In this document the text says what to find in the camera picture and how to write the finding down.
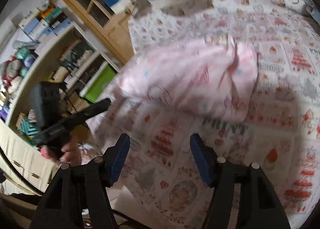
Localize wooden glass pane door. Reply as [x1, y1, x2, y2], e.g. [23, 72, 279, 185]
[63, 0, 134, 64]

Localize green storage bin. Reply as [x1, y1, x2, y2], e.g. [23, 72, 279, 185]
[79, 62, 117, 103]

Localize stack of shoe boxes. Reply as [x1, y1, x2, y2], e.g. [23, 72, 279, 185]
[18, 4, 72, 43]

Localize white shelving unit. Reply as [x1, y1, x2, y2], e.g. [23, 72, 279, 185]
[1, 22, 123, 195]

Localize pink cartoon print pants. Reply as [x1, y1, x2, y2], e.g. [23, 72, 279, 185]
[114, 35, 258, 123]

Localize cartoon print bed sheet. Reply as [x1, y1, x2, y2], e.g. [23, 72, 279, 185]
[88, 0, 319, 228]

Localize person left hand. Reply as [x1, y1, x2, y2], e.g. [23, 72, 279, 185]
[39, 135, 83, 167]

